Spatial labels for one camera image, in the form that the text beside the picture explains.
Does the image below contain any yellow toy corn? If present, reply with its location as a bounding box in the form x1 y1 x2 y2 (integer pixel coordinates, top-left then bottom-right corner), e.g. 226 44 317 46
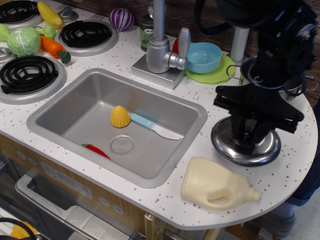
110 105 131 128

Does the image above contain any back left black burner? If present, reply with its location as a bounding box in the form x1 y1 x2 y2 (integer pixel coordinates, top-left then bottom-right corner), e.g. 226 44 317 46
0 0 44 30

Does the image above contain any green plastic plate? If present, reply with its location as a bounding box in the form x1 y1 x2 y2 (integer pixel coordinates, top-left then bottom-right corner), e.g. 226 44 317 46
186 54 236 84

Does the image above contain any blue handled toy knife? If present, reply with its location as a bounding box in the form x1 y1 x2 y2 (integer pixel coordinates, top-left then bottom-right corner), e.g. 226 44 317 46
130 113 180 141

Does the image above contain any stainless steel pot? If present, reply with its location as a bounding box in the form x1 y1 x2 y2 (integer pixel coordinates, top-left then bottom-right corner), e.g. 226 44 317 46
226 56 319 105

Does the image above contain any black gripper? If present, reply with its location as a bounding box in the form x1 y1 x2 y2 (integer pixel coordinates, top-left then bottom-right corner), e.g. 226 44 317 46
214 83 304 144

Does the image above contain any grey stove knob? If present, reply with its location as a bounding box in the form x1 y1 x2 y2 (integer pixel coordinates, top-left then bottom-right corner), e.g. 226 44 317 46
58 7 79 23
0 47 16 65

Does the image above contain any grey vertical post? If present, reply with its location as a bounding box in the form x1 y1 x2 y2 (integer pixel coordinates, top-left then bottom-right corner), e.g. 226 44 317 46
229 27 250 63

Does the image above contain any grey toy sink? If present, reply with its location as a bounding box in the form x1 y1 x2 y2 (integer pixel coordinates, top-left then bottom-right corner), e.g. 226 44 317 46
26 68 208 188

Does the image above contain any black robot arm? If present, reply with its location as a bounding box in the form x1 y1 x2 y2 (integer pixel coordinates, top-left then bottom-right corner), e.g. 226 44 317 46
200 0 318 144

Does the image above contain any purple toy onion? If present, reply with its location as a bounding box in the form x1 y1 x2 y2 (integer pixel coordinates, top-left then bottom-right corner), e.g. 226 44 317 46
108 8 135 33

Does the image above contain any orange toy carrot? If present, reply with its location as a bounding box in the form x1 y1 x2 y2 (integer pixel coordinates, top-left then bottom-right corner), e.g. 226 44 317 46
40 35 71 64

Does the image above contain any yellow toy squash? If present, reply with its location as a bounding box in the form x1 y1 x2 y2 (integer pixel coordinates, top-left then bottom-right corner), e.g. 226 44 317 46
37 1 63 29

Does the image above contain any toy oven door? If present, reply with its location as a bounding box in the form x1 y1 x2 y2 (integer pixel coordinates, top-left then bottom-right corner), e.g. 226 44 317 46
0 172 141 240

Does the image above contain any red toy chili pepper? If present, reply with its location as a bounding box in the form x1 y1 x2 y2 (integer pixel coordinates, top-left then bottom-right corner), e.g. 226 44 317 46
81 143 111 160

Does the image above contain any cream plastic jug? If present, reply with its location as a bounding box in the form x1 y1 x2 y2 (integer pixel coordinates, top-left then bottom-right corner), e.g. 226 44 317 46
180 157 260 210

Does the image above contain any silver toy faucet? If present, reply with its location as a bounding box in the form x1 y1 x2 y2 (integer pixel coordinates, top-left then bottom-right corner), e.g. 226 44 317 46
131 0 191 90

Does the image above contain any yellow object with black cable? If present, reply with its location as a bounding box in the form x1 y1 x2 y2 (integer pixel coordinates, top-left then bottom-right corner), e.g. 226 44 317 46
0 217 43 240

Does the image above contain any grey stove knob left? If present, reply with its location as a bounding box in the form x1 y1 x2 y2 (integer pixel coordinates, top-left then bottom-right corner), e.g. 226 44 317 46
0 47 16 65

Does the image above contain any steel pot lid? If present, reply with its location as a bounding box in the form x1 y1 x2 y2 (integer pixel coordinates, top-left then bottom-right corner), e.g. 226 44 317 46
211 117 281 167

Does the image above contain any front left black burner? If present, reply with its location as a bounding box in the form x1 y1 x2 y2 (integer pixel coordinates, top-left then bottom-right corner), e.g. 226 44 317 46
0 55 67 105

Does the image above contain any red toy tomato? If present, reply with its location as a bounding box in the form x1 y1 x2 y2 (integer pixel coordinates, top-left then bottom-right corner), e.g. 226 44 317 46
172 38 179 54

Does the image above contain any light green toy vegetable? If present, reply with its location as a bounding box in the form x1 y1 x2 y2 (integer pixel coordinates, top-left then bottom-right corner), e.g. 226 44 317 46
34 23 56 40

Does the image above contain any light blue plastic bowl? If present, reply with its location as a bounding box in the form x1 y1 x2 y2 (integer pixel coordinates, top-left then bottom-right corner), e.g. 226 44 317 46
186 42 222 74

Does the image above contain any green toy cabbage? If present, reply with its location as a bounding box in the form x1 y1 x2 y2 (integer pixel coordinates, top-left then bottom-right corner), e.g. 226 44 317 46
6 27 41 57

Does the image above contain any pale green toy pear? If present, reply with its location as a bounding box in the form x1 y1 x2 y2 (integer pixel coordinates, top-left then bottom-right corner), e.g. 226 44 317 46
0 23 11 42

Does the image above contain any back right black burner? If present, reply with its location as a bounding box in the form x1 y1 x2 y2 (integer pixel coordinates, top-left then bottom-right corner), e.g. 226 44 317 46
54 20 119 57

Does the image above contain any black burner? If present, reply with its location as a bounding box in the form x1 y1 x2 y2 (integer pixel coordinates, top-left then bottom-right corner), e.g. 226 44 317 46
0 55 67 105
54 20 119 57
0 0 44 30

